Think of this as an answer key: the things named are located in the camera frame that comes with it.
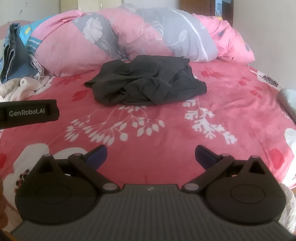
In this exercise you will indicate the pale crumpled cloth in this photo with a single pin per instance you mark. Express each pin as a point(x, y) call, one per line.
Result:
point(38, 67)

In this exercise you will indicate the pink grey floral quilt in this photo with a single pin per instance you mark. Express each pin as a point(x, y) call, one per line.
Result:
point(69, 53)

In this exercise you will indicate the blue jeans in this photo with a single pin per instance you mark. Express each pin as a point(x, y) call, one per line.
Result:
point(16, 62)

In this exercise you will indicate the grey cloth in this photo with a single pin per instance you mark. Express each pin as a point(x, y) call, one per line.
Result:
point(288, 100)

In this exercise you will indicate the wooden framed window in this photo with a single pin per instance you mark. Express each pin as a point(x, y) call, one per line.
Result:
point(196, 4)

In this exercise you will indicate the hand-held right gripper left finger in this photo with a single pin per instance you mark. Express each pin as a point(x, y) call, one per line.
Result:
point(98, 156)

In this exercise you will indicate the dark grey garment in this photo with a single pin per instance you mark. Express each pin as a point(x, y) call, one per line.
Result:
point(143, 81)

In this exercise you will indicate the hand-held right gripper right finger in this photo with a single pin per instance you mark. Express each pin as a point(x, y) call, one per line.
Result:
point(204, 157)

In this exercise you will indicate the pink floral bed sheet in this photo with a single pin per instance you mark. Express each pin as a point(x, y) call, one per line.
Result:
point(161, 139)

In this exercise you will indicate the white towel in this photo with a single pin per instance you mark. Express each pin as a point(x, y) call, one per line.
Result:
point(27, 87)

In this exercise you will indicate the light blue striped cloth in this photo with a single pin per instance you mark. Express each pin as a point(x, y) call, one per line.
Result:
point(32, 42)

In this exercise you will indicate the white fluffy blanket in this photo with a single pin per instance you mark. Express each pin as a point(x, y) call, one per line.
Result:
point(289, 201)

